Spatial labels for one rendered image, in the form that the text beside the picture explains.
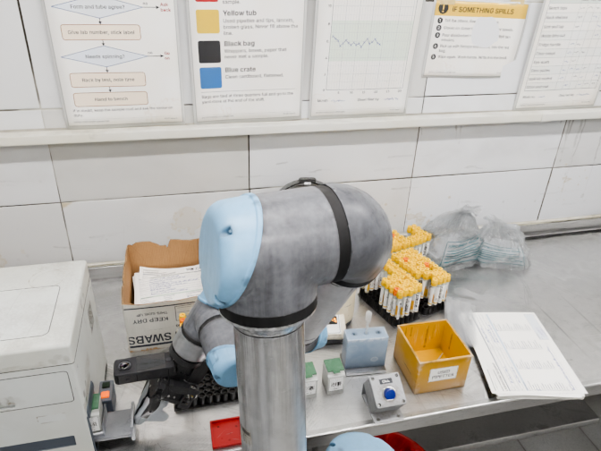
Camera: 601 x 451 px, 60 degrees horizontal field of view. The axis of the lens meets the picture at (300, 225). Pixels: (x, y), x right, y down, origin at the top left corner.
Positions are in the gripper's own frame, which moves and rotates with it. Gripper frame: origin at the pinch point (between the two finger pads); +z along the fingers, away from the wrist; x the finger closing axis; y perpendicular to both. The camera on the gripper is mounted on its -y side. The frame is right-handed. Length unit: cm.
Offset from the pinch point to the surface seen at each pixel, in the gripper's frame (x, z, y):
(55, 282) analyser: 14.9, -15.5, -23.8
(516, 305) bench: 23, -49, 94
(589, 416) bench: 25, -21, 166
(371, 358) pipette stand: 7, -26, 48
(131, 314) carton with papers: 25.1, -5.7, -4.3
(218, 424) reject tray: -1.4, -4.4, 16.7
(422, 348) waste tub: 10, -32, 62
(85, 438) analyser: -4.4, 3.1, -8.6
